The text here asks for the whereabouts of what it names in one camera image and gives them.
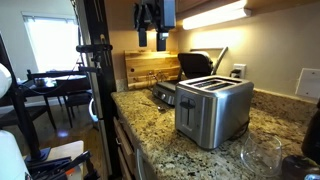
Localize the dark round object bottom right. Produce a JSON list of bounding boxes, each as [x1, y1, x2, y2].
[[282, 101, 320, 180]]

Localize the black vertical mounting post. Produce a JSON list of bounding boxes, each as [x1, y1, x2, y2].
[[75, 0, 122, 180]]

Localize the white wall plate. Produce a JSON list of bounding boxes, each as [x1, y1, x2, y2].
[[295, 68, 320, 98]]

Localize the white wall power outlet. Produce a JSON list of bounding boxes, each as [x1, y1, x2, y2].
[[230, 64, 246, 79]]

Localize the dark wooden chair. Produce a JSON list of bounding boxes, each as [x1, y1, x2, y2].
[[57, 78, 92, 126]]

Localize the stainless steel two-slot toaster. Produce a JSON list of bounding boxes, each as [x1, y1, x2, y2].
[[175, 75, 254, 150]]

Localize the bright window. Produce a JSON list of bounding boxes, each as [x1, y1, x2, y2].
[[23, 14, 79, 72]]

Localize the metal spoon on counter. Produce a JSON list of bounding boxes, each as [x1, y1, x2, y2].
[[141, 102, 166, 112]]

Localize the wooden cutting board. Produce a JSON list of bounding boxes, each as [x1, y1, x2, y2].
[[124, 50, 180, 90]]

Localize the black camera stand pole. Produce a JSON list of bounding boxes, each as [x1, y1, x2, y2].
[[0, 34, 50, 163]]

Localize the under-cabinet light bar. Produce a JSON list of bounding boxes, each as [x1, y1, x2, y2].
[[182, 0, 251, 30]]

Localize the wooden cabinet drawers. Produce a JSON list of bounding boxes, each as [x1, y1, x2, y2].
[[113, 118, 136, 180]]

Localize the dark dining table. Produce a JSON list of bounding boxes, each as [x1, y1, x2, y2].
[[18, 69, 92, 130]]

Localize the black panini press grill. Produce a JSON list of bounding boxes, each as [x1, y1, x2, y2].
[[152, 47, 228, 106]]

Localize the clear stemless glass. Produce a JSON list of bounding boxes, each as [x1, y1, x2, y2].
[[240, 133, 282, 178]]

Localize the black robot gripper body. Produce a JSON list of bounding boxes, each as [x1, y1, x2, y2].
[[133, 0, 176, 32]]

